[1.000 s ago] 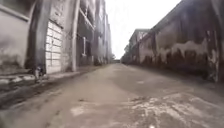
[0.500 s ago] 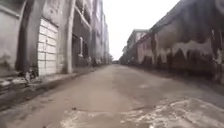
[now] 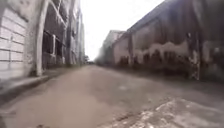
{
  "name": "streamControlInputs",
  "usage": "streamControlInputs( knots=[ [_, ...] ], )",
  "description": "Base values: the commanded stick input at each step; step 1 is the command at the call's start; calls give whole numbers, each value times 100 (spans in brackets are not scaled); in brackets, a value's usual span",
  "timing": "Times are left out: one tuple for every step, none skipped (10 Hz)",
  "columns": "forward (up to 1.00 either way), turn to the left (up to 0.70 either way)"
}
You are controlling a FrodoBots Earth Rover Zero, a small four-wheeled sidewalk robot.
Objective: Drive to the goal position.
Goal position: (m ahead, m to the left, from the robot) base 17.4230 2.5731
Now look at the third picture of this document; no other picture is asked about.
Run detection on distant pale building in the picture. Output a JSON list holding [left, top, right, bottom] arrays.
[[94, 29, 126, 66]]

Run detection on cracked grey concrete road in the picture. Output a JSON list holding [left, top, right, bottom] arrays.
[[0, 64, 224, 128]]

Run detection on weathered grey building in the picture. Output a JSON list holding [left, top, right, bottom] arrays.
[[0, 0, 86, 83]]

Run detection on raised concrete kerb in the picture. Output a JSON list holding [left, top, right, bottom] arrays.
[[0, 66, 73, 104]]

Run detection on stained weathered concrete wall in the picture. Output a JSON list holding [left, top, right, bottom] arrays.
[[111, 0, 224, 83]]

